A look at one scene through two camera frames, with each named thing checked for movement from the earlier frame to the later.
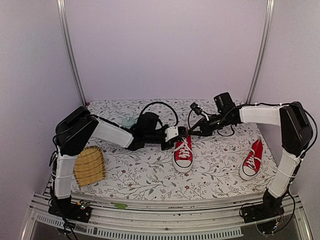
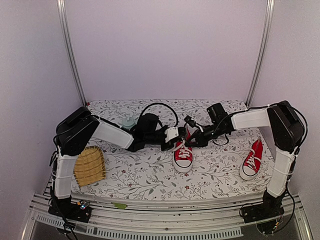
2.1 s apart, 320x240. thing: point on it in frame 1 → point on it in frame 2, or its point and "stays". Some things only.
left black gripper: x=172 y=141 stays
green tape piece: x=120 y=205 stays
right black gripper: x=206 y=130 → x=200 y=141
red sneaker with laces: x=182 y=158 stays
